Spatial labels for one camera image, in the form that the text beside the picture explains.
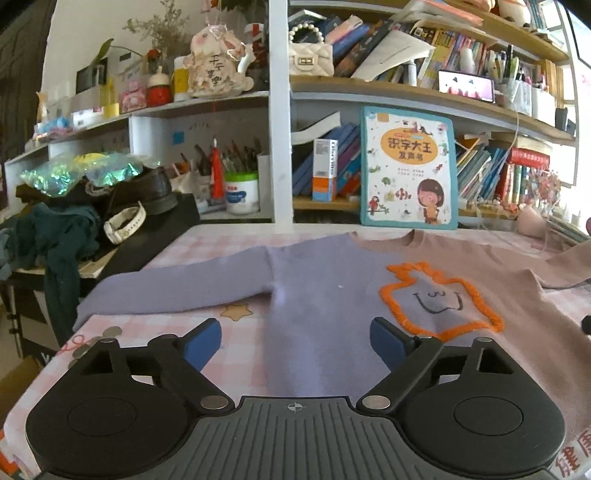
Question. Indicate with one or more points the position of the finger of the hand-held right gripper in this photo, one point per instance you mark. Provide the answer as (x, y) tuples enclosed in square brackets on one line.
[(586, 324)]

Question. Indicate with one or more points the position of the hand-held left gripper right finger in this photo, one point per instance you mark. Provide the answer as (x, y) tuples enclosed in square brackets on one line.
[(385, 339)]

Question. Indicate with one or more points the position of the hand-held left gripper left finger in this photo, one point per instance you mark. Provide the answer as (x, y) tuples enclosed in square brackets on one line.
[(205, 339)]

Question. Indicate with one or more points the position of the purple and pink sweater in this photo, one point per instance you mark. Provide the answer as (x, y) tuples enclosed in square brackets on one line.
[(323, 295)]

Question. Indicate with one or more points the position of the pink checkered tablecloth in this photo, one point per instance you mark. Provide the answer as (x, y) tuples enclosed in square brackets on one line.
[(152, 330)]

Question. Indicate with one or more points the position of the stack of books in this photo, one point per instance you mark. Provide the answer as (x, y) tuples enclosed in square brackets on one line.
[(570, 230)]

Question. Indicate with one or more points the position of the pink pouch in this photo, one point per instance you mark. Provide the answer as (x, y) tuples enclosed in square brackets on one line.
[(531, 224)]

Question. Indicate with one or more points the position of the black case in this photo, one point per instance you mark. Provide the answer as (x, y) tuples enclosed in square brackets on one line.
[(171, 221)]

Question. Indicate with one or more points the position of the colourful flower bouquet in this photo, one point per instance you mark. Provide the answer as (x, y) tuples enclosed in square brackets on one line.
[(540, 189)]

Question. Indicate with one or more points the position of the white jar with pens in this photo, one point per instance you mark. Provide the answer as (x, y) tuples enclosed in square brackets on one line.
[(242, 196)]

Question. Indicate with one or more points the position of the children's picture book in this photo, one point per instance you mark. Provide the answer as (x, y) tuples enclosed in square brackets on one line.
[(406, 184)]

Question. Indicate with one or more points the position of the dark leather shoe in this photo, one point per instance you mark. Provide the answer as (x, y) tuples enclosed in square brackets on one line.
[(147, 189)]

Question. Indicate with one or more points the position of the teal cloth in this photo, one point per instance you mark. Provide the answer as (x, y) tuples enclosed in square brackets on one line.
[(60, 249)]

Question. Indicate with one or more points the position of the white orange toothpaste box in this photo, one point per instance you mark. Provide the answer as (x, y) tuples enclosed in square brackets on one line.
[(324, 175)]

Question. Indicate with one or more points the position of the red thick dictionary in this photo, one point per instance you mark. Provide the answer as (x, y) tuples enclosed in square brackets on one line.
[(528, 159)]

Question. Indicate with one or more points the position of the red tassel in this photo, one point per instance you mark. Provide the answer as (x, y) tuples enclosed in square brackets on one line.
[(216, 161)]

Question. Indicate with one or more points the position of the row of blue books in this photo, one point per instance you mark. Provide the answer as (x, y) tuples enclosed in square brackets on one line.
[(346, 161)]

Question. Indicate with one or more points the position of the row of leaning thin books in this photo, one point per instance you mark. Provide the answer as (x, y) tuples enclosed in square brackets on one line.
[(480, 170)]

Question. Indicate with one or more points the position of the small black box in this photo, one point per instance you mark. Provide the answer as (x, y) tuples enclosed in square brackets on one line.
[(561, 117)]

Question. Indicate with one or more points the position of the white wooden bookshelf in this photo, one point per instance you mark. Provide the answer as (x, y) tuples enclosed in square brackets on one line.
[(279, 138)]

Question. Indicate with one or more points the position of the iridescent plastic packets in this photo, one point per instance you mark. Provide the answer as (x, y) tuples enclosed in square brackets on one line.
[(51, 177)]

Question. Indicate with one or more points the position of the white storage containers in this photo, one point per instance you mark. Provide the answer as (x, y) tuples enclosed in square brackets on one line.
[(531, 99)]

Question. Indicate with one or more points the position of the yellow mug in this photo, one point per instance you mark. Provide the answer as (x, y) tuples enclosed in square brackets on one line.
[(180, 85)]

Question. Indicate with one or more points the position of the red round bottle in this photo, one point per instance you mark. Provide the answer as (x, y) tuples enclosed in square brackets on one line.
[(159, 87)]

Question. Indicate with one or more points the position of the smartphone with lit screen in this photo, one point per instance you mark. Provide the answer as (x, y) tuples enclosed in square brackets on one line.
[(466, 85)]

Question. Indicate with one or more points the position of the plush rabbit doll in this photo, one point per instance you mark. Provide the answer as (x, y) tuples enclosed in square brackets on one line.
[(214, 64)]

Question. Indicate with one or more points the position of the white quilted pearl handbag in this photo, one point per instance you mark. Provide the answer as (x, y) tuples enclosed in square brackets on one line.
[(309, 60)]

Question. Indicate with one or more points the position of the row of colourful shelf books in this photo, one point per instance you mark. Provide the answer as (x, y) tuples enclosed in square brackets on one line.
[(392, 37)]

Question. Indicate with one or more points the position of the green leaf plant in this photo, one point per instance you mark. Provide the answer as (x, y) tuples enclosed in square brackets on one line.
[(104, 50)]

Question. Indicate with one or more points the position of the dried flowers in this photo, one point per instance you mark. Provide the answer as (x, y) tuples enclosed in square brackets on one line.
[(161, 23)]

